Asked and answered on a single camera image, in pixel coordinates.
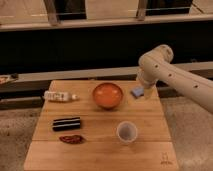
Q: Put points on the orange ceramic bowl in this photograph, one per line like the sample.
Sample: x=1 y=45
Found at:
x=107 y=95

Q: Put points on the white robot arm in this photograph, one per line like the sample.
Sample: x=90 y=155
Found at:
x=156 y=65

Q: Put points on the blue sponge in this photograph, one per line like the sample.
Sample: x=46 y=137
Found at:
x=137 y=92

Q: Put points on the translucent plastic cup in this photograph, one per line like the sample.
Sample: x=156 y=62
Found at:
x=127 y=132

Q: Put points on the white plastic bottle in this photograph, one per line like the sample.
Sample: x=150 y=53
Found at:
x=59 y=96

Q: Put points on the black white striped box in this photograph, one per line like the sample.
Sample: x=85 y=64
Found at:
x=66 y=124

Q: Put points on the dark red chili pepper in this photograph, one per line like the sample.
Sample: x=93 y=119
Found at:
x=73 y=139

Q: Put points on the wooden table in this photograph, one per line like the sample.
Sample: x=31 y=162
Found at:
x=102 y=150

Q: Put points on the grey metal rail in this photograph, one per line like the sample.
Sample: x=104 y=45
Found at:
x=41 y=80

